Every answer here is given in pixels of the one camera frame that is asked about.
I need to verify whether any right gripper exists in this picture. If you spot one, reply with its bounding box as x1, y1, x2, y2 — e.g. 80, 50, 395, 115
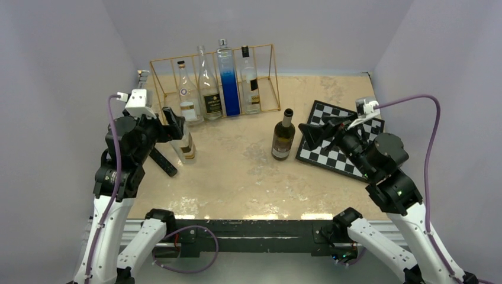
297, 111, 375, 178

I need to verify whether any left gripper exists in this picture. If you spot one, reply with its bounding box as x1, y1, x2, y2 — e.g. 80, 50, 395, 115
123, 106, 184, 163

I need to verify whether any clear bottle gold white label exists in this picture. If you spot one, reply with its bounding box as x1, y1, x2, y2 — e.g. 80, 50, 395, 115
177, 60, 204, 125

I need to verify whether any clear bottle black gold label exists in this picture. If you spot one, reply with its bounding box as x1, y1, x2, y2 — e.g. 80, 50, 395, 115
169, 125, 197, 164

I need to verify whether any dark green wine bottle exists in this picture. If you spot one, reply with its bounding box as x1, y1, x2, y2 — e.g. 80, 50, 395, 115
271, 108, 295, 160

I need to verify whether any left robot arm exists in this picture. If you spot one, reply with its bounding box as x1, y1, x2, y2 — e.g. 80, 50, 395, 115
73, 106, 185, 283

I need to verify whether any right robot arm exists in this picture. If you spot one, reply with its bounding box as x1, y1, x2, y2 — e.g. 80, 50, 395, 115
298, 117, 479, 283

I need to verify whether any clear bottle dark label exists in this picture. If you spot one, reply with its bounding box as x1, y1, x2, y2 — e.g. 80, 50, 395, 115
197, 46, 223, 120

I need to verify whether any tall blue gradient bottle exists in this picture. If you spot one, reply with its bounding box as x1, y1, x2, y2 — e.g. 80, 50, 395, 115
216, 38, 240, 117

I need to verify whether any clear bottle black cap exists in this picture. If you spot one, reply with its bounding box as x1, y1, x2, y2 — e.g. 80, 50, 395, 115
240, 46, 261, 114

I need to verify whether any black white chessboard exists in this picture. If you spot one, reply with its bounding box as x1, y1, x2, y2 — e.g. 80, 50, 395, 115
295, 100, 385, 181

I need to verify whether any black microphone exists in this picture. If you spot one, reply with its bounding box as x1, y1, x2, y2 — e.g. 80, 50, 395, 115
149, 147, 178, 178

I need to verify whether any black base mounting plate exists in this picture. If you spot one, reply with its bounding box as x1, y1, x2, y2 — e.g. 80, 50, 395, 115
154, 220, 363, 262

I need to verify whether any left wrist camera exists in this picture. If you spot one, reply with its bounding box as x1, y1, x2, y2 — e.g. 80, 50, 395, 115
125, 89, 156, 119

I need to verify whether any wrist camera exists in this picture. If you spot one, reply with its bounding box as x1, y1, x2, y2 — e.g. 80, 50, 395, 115
125, 89, 156, 119
347, 97, 381, 130

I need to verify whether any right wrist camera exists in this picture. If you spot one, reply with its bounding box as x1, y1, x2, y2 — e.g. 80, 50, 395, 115
347, 97, 381, 130

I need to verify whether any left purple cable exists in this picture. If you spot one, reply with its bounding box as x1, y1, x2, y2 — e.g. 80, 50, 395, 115
82, 93, 128, 284

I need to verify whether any gold wire wine rack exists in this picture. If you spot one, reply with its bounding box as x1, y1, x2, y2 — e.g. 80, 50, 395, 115
150, 42, 281, 121

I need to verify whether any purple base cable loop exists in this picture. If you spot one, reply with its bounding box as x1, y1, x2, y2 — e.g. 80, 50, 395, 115
152, 225, 220, 275

